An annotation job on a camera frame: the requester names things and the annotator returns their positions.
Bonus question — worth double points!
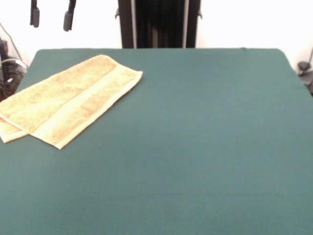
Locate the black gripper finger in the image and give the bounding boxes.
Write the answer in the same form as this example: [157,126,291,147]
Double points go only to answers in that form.
[63,0,77,32]
[29,0,40,28]

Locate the tan terry towel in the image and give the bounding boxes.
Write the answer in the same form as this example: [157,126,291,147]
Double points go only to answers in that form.
[0,54,144,150]

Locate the dark green table cloth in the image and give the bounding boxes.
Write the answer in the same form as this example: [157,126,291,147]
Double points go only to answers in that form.
[0,48,313,235]

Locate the grey cable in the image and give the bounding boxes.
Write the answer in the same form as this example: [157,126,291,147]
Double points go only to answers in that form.
[0,22,27,68]

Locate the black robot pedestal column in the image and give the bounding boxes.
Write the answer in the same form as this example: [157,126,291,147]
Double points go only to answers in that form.
[114,0,203,49]

